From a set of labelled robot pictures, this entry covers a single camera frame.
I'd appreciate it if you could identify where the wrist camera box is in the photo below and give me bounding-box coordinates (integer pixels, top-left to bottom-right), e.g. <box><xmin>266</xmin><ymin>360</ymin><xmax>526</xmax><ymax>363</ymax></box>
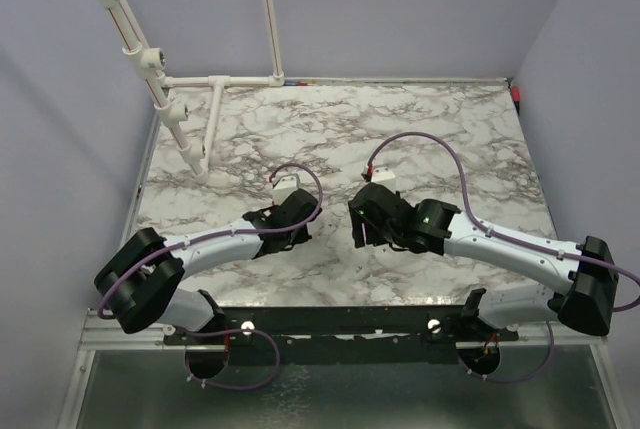
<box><xmin>271</xmin><ymin>175</ymin><xmax>300</xmax><ymax>205</ymax></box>
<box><xmin>362</xmin><ymin>165</ymin><xmax>397</xmax><ymax>193</ymax></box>

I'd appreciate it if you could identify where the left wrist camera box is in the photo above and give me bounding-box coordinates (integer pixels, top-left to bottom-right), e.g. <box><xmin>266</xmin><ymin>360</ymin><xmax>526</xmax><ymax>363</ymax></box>
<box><xmin>271</xmin><ymin>175</ymin><xmax>300</xmax><ymax>205</ymax></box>

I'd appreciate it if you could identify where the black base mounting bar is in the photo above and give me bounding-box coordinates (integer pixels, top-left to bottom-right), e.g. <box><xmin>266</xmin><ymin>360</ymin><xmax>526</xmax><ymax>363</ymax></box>
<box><xmin>164</xmin><ymin>304</ymin><xmax>521</xmax><ymax>366</ymax></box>

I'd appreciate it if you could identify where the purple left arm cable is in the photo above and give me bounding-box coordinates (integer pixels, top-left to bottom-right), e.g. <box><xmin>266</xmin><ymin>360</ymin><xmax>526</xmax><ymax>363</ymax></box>
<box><xmin>97</xmin><ymin>163</ymin><xmax>325</xmax><ymax>391</ymax></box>

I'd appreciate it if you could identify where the red black corner clamp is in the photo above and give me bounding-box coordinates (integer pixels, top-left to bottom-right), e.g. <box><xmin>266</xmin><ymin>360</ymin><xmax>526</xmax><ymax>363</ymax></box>
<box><xmin>510</xmin><ymin>85</ymin><xmax>521</xmax><ymax>113</ymax></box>

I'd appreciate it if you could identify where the white PVC pipe frame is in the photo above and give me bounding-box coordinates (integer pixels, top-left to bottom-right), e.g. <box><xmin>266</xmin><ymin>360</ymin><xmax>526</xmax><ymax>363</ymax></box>
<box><xmin>97</xmin><ymin>0</ymin><xmax>286</xmax><ymax>184</ymax></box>

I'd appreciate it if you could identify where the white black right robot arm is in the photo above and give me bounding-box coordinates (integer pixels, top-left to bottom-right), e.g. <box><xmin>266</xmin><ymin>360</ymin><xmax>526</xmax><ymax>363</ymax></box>
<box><xmin>348</xmin><ymin>183</ymin><xmax>619</xmax><ymax>340</ymax></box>

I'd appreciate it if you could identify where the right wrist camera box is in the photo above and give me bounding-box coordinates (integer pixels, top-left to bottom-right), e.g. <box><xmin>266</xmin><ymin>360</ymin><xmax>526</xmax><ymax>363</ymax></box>
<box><xmin>362</xmin><ymin>165</ymin><xmax>397</xmax><ymax>193</ymax></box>

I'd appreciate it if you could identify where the aluminium rail frame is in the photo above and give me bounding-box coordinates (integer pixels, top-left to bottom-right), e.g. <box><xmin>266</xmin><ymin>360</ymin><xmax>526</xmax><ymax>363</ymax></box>
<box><xmin>79</xmin><ymin>303</ymin><xmax>609</xmax><ymax>350</ymax></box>

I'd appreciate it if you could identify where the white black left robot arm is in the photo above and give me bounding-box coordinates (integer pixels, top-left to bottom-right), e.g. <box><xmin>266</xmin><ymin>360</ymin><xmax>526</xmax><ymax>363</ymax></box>
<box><xmin>94</xmin><ymin>189</ymin><xmax>323</xmax><ymax>344</ymax></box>

